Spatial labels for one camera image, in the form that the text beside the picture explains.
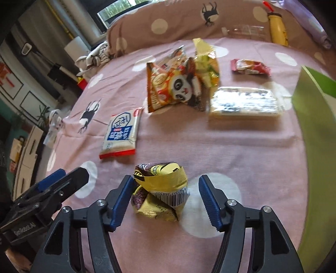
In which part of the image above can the small red snack packet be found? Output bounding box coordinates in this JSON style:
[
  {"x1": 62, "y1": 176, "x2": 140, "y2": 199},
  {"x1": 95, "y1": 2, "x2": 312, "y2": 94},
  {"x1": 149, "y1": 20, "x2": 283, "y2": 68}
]
[{"x1": 231, "y1": 59, "x2": 270, "y2": 76}]

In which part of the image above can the yellow green corn snack bag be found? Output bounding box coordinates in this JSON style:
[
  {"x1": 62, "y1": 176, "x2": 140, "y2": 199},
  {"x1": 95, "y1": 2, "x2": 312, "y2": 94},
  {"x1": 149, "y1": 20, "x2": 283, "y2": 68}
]
[{"x1": 193, "y1": 38, "x2": 220, "y2": 88}]

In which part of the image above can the gold brown snack bag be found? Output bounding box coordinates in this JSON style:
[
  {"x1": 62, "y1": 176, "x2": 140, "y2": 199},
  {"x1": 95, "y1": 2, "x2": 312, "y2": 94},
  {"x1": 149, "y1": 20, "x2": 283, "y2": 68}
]
[{"x1": 131, "y1": 161, "x2": 189, "y2": 222}]

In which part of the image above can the red fries carton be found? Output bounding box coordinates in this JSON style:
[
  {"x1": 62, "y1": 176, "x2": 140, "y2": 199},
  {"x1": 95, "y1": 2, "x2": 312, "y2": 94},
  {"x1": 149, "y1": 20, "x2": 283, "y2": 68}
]
[{"x1": 77, "y1": 77, "x2": 88, "y2": 91}]

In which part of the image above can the white fries print bag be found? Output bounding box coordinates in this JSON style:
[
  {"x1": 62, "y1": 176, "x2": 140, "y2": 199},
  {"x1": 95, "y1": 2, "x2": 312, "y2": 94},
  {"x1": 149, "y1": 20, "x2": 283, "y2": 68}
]
[{"x1": 43, "y1": 109, "x2": 64, "y2": 148}]

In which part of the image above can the black window frame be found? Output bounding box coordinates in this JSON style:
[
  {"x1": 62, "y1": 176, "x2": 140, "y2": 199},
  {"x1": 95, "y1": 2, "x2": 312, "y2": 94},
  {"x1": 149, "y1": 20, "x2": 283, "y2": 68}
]
[{"x1": 80, "y1": 0, "x2": 158, "y2": 31}]

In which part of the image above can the clear plastic bottle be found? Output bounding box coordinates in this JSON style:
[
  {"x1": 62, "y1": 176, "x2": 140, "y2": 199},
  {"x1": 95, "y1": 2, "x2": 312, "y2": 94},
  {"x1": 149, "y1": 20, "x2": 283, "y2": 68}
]
[{"x1": 221, "y1": 24, "x2": 272, "y2": 42}]

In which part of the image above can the pink polka dot bedsheet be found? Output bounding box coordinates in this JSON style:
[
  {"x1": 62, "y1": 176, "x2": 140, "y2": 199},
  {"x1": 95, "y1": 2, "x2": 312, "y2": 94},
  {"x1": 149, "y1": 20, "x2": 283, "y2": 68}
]
[{"x1": 47, "y1": 42, "x2": 335, "y2": 272}]

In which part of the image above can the white popcorn snack bag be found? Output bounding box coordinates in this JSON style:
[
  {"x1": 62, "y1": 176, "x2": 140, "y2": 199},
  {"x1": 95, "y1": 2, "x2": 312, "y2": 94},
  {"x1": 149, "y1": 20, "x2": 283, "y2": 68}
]
[{"x1": 158, "y1": 45, "x2": 187, "y2": 71}]

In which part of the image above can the clear cracker pack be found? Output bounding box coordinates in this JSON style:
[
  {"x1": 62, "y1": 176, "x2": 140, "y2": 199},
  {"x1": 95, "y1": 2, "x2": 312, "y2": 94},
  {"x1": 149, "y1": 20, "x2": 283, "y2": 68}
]
[{"x1": 207, "y1": 87, "x2": 283, "y2": 119}]

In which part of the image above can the person's left hand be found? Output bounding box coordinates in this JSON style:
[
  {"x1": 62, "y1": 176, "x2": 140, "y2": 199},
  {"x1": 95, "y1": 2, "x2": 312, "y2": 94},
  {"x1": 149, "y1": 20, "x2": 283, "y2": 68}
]
[{"x1": 5, "y1": 249, "x2": 32, "y2": 273}]

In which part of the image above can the brown polka dot bolster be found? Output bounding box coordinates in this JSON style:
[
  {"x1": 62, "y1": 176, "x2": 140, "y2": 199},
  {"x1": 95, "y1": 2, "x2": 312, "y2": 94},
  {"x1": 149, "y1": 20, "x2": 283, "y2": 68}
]
[{"x1": 106, "y1": 1, "x2": 335, "y2": 66}]

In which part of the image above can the white paper roll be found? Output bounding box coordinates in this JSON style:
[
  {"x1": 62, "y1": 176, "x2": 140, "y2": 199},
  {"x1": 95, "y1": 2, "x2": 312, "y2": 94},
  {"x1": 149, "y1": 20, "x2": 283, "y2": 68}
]
[{"x1": 64, "y1": 36, "x2": 90, "y2": 61}]

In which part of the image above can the purple folded blanket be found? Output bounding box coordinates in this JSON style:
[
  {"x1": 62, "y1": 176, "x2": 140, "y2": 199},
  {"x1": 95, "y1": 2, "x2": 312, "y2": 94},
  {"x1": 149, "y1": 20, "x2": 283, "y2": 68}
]
[{"x1": 280, "y1": 0, "x2": 332, "y2": 50}]

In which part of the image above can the yellow bottle red strap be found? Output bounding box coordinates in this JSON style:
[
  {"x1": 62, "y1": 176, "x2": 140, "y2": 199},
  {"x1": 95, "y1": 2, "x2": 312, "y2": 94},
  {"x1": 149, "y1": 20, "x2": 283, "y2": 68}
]
[{"x1": 263, "y1": 0, "x2": 289, "y2": 47}]

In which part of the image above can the orange panda snack bag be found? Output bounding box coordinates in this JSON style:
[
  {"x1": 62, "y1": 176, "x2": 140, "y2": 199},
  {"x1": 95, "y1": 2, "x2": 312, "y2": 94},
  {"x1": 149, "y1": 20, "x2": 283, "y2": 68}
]
[{"x1": 146, "y1": 58, "x2": 205, "y2": 113}]

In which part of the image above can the white striped cloth pile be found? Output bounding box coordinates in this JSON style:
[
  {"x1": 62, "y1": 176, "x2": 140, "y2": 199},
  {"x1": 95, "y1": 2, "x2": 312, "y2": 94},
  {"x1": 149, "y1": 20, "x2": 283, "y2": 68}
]
[{"x1": 75, "y1": 42, "x2": 113, "y2": 77}]

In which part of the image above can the green cardboard box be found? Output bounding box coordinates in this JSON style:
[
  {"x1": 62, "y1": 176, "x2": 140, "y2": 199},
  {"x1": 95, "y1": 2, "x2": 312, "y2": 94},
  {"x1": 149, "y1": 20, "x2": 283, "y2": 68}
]
[{"x1": 291, "y1": 66, "x2": 335, "y2": 272}]

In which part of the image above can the white blue red snack bag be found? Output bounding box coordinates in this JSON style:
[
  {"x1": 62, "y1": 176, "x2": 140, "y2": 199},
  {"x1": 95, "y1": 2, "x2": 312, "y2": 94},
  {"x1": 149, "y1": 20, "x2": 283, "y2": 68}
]
[{"x1": 99, "y1": 108, "x2": 143, "y2": 160}]

